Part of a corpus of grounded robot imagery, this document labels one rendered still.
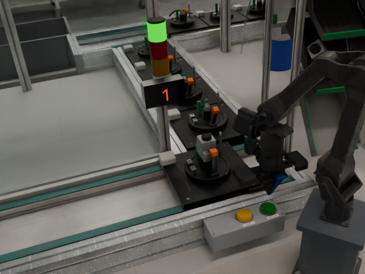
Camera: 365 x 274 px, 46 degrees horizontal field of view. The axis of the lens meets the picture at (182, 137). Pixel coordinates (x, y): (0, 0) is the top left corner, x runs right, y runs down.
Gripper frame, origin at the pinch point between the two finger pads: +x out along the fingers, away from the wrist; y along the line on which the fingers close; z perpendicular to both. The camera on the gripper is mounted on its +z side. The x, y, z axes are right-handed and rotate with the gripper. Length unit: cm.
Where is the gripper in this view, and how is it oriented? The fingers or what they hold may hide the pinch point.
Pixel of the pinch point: (269, 183)
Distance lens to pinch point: 114.4
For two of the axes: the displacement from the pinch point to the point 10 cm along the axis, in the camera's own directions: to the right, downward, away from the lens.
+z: -3.3, -5.0, 8.0
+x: 0.6, 8.4, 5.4
